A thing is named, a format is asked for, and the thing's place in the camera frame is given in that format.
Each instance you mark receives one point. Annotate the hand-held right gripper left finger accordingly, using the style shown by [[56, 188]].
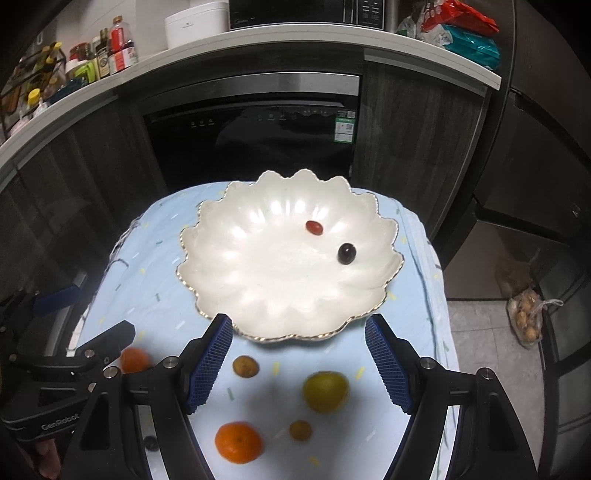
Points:
[[210, 364]]

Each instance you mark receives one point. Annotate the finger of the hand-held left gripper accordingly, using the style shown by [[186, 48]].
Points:
[[55, 300], [111, 339]]

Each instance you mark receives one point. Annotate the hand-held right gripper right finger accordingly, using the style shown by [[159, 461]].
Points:
[[385, 364]]

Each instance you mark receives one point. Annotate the orange mandarin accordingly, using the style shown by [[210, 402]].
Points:
[[136, 361], [238, 441]]

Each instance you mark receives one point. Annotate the green apple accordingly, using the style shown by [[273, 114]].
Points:
[[325, 392]]

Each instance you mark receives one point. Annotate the blueberry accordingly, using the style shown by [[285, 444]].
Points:
[[151, 443]]

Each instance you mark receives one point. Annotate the white scalloped plate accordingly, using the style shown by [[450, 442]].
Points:
[[268, 267]]

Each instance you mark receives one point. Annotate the person's left hand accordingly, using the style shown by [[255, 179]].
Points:
[[46, 457]]

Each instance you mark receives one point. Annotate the small brownish kumquat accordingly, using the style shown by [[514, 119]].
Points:
[[300, 430], [244, 367]]

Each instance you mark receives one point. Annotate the light blue tablecloth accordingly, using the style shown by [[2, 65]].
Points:
[[152, 277]]

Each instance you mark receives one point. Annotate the dark purple grape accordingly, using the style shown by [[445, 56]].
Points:
[[346, 254]]

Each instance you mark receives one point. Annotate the plastic bag of potatoes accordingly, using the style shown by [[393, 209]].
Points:
[[528, 321]]

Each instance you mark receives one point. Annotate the red oval grape tomato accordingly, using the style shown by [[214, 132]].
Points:
[[314, 226]]

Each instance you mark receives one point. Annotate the yellow cap bottle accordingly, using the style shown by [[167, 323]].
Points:
[[36, 99]]

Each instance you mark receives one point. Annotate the dark wood cabinet door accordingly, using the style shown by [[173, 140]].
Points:
[[415, 152]]

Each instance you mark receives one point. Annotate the black built-in dishwasher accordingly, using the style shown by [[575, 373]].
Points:
[[258, 143]]

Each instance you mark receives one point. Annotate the red lid jar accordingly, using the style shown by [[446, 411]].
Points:
[[78, 53]]

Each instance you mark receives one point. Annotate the dark glass bottle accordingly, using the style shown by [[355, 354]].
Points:
[[104, 55]]

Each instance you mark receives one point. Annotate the dark refrigerator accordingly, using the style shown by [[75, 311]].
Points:
[[545, 161]]

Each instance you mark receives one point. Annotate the red label sauce bottle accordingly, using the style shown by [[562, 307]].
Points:
[[122, 48]]

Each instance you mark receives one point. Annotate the white rice cooker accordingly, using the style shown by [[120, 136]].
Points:
[[196, 25]]

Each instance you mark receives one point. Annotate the teal snack bag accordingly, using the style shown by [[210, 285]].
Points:
[[471, 46]]

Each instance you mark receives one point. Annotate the red snack bag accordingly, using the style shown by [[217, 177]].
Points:
[[457, 16]]

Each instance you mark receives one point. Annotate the black microwave oven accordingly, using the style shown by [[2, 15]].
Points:
[[300, 14]]

